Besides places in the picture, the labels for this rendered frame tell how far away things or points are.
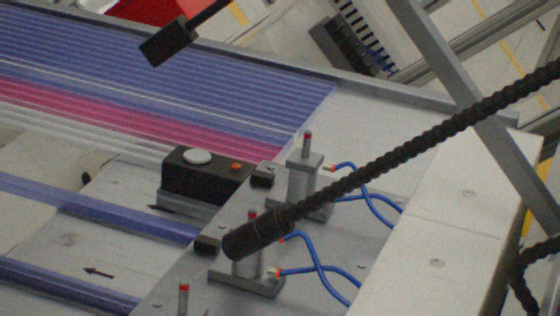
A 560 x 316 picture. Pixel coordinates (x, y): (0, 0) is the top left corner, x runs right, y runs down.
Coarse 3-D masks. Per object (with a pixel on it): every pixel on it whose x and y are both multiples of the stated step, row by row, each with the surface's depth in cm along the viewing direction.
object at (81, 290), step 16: (0, 256) 85; (0, 272) 84; (16, 272) 84; (32, 272) 84; (48, 272) 84; (48, 288) 83; (64, 288) 83; (80, 288) 82; (96, 288) 83; (96, 304) 82; (112, 304) 81; (128, 304) 81
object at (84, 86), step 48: (0, 48) 119; (48, 48) 120; (96, 48) 122; (0, 96) 109; (48, 96) 110; (96, 96) 111; (144, 96) 112; (192, 96) 113; (240, 96) 114; (288, 96) 115; (96, 144) 103; (144, 144) 103; (192, 144) 104; (240, 144) 105; (288, 144) 107
